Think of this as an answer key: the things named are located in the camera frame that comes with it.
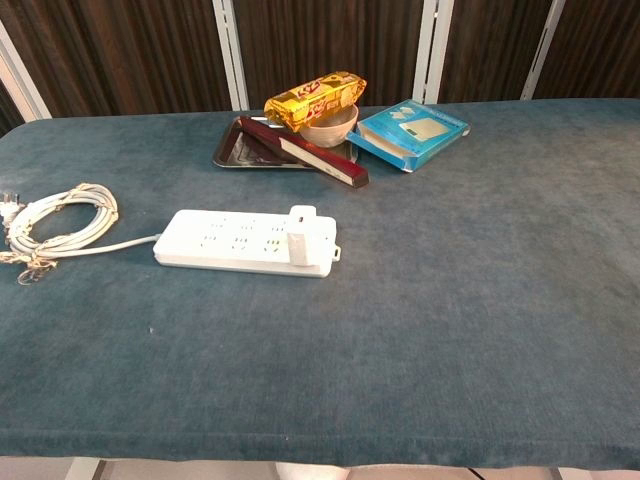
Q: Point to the white charger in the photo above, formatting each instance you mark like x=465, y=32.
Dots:
x=301, y=240

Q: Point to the white power strip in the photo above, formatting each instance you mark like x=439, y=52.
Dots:
x=225, y=240

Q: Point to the long dark red box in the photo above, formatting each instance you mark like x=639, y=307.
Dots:
x=345, y=172

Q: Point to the white bowl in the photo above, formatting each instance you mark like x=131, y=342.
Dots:
x=330, y=132

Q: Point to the metal tray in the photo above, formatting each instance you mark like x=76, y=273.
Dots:
x=240, y=150

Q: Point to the yellow snack packet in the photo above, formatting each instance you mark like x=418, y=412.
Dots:
x=310, y=102

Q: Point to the blue table cloth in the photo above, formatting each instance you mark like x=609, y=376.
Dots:
x=450, y=300

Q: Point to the blue cardboard box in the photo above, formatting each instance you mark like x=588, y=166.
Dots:
x=425, y=130

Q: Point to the white partition post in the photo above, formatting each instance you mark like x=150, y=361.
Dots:
x=20, y=75
x=231, y=60
x=432, y=50
x=542, y=50

